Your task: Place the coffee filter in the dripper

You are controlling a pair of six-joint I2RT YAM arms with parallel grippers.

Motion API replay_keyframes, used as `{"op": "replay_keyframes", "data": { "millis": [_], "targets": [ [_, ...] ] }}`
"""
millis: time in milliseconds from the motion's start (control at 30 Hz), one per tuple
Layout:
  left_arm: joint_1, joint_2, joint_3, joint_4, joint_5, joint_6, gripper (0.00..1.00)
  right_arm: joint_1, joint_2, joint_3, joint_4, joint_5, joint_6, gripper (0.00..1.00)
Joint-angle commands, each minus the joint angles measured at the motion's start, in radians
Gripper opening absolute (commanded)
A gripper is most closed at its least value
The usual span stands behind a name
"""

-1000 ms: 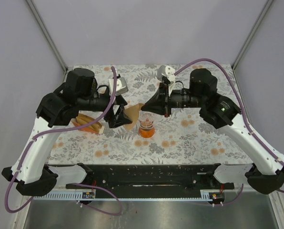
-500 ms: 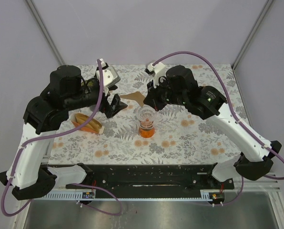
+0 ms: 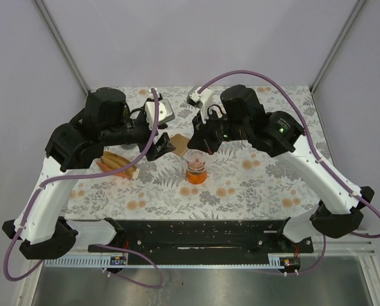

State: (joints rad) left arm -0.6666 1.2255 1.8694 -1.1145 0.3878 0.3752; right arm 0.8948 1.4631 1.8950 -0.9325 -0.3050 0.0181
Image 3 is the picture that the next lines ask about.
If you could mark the orange glass carafe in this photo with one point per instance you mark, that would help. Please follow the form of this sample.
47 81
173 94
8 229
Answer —
196 172

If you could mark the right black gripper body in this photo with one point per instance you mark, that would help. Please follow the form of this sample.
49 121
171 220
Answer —
219 129

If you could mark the white slotted cable duct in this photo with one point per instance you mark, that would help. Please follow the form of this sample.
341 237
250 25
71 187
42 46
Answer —
180 258

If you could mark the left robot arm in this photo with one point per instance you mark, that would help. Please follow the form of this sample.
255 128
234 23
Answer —
104 121

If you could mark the brown paper coffee filter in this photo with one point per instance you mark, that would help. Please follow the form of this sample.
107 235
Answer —
180 143

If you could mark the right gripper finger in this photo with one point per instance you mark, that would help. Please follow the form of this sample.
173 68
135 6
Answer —
210 146
197 139

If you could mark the paper filter holder box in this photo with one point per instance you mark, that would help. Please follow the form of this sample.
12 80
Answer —
131 173

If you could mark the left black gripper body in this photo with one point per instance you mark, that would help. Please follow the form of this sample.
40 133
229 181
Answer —
136 130

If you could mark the clear glass dripper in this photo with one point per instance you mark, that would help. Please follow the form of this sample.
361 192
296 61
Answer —
195 160

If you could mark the stack of brown filters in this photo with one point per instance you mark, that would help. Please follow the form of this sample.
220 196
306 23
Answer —
114 161

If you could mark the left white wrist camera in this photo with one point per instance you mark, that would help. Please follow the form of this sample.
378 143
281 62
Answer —
164 115

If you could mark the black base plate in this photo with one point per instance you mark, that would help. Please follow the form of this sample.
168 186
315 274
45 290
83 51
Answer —
162 236

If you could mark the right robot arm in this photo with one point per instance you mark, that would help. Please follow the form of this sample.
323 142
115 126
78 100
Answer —
242 117

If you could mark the floral patterned mat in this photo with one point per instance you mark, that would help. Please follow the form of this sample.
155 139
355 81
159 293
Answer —
226 159

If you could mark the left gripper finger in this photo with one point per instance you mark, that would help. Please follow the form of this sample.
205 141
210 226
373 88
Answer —
153 151
163 145

